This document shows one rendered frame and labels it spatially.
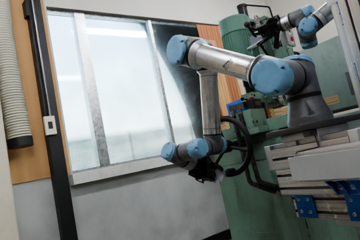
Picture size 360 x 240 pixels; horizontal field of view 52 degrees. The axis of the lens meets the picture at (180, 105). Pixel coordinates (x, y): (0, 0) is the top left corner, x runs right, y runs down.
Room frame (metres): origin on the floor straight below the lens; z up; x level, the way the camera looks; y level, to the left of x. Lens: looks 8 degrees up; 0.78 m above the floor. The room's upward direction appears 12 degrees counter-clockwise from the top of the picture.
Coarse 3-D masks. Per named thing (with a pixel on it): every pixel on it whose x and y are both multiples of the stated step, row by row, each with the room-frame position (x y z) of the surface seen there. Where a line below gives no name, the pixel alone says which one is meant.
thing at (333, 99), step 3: (330, 96) 1.76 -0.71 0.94; (333, 96) 1.76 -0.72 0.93; (336, 96) 1.75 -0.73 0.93; (324, 99) 1.78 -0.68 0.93; (327, 99) 1.78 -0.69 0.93; (330, 99) 1.77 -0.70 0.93; (333, 99) 1.76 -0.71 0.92; (336, 99) 1.75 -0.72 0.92; (327, 102) 1.78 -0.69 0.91; (330, 102) 1.77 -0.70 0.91; (333, 102) 1.76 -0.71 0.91; (336, 102) 1.75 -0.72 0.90; (339, 102) 1.76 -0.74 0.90; (327, 105) 1.78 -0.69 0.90; (285, 108) 1.92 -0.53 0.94; (282, 111) 1.93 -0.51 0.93; (285, 111) 1.92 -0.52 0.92
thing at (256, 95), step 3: (246, 93) 2.01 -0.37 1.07; (249, 93) 1.99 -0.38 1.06; (252, 93) 1.99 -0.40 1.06; (255, 93) 2.01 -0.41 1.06; (258, 93) 2.04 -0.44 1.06; (243, 96) 2.02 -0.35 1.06; (246, 96) 2.01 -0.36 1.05; (249, 96) 2.00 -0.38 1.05; (252, 96) 1.99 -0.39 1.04; (255, 96) 2.01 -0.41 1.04; (258, 96) 2.03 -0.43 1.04; (261, 96) 2.06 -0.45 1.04; (261, 99) 2.05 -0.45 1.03; (264, 99) 2.08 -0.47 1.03
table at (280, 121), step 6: (264, 120) 1.83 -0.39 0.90; (270, 120) 1.81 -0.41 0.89; (276, 120) 1.79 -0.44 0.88; (282, 120) 1.77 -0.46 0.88; (258, 126) 1.75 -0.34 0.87; (264, 126) 1.79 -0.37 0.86; (270, 126) 1.82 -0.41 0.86; (276, 126) 1.80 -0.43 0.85; (282, 126) 1.78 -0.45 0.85; (222, 132) 2.00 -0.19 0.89; (228, 132) 1.98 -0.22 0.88; (234, 132) 1.84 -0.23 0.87; (240, 132) 1.82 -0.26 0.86; (252, 132) 1.78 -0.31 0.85; (258, 132) 1.76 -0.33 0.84; (228, 138) 1.98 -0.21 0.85; (234, 138) 1.85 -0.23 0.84
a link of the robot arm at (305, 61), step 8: (288, 56) 1.23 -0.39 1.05; (296, 56) 1.21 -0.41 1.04; (304, 56) 1.22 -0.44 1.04; (304, 64) 1.21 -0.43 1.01; (312, 64) 1.23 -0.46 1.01; (304, 72) 1.18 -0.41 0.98; (312, 72) 1.22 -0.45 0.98; (304, 80) 1.18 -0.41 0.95; (312, 80) 1.22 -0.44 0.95; (304, 88) 1.21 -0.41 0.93; (312, 88) 1.22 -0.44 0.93; (288, 96) 1.25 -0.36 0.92
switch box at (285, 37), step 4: (284, 32) 2.14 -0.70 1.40; (288, 32) 2.16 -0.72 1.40; (284, 36) 2.15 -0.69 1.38; (288, 36) 2.15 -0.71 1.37; (292, 36) 2.20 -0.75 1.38; (284, 40) 2.15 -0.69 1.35; (288, 40) 2.14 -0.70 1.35; (284, 44) 2.16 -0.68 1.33; (288, 44) 2.14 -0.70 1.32; (292, 44) 2.18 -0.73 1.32
